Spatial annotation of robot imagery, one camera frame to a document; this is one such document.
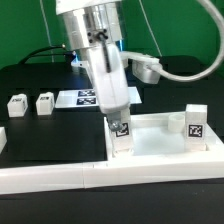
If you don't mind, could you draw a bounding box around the white square table top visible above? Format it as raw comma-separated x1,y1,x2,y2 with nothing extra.
104,112,224,163

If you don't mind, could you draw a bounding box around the white plate with fiducial tags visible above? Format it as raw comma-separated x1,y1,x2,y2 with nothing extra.
55,87,142,109

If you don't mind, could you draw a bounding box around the white L-shaped obstacle fence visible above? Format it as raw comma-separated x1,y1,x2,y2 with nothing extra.
0,159,224,195

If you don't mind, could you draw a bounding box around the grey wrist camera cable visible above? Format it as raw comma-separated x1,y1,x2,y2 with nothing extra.
148,0,224,84

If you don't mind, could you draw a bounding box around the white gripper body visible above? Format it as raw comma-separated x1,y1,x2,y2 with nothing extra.
86,44,162,114

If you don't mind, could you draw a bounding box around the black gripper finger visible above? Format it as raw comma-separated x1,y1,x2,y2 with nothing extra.
107,112,123,132

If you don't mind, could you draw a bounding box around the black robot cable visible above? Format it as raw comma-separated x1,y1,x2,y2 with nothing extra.
18,43,76,65

